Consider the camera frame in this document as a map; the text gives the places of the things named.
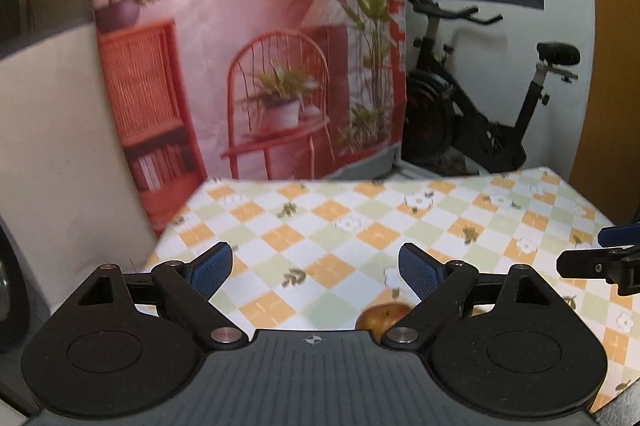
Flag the black exercise bike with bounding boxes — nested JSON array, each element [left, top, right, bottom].
[[401, 0, 582, 175]]

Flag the dark red apple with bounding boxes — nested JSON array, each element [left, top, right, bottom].
[[356, 302, 416, 333]]

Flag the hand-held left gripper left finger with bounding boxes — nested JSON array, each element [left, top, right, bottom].
[[75, 242, 249, 348]]

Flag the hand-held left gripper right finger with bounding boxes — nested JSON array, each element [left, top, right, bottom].
[[381, 242, 571, 349]]

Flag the checkered flower tablecloth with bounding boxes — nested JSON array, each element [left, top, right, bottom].
[[144, 166, 626, 413]]

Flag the wooden door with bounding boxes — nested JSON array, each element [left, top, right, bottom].
[[569, 0, 640, 209]]

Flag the grey washing machine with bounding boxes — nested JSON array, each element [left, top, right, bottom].
[[0, 213, 52, 418]]

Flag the printed red furniture backdrop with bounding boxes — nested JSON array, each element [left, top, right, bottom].
[[90, 0, 408, 238]]

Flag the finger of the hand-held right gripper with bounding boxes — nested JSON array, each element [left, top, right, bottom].
[[597, 222, 640, 248], [556, 245, 640, 298]]

